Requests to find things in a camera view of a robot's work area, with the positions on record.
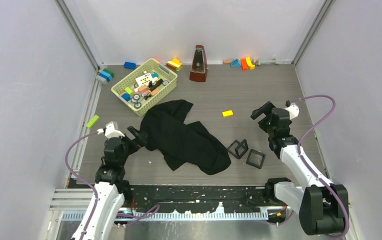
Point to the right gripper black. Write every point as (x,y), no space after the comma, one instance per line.
(265,109)

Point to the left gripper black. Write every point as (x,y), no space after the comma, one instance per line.
(137,142)

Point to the black floral t-shirt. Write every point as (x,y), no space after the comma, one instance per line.
(182,143)

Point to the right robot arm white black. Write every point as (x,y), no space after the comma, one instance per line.
(321,205)

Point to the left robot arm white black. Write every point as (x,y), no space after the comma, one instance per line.
(110,190)

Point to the yellow block on table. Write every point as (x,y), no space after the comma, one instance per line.
(227,113)

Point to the yellow curved block right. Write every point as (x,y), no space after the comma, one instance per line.
(249,63)

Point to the lime green block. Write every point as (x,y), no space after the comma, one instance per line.
(92,121)

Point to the orange block right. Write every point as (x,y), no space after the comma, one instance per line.
(244,65)

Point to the pale green plastic basket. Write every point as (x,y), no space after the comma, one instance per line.
(133,89)

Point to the yellow black screwdriver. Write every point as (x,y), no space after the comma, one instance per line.
(154,85)

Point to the open black display box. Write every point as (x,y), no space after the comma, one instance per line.
(238,148)

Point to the closed black display box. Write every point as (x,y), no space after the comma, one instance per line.
(255,159)

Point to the blue toy brick right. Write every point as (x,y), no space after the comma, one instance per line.
(236,63)

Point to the blue green stacked bricks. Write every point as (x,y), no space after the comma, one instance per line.
(104,76)

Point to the yellow orange block pile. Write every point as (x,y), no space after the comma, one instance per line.
(174,65)

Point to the brown wooden metronome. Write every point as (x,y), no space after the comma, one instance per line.
(199,66)

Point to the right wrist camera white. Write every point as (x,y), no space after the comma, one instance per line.
(293,109)

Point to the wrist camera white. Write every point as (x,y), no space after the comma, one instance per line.
(111,131)
(293,109)

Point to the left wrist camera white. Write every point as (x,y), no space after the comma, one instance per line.
(111,131)

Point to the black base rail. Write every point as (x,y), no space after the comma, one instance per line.
(199,200)

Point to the blue brick by wall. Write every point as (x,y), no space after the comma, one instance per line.
(130,65)

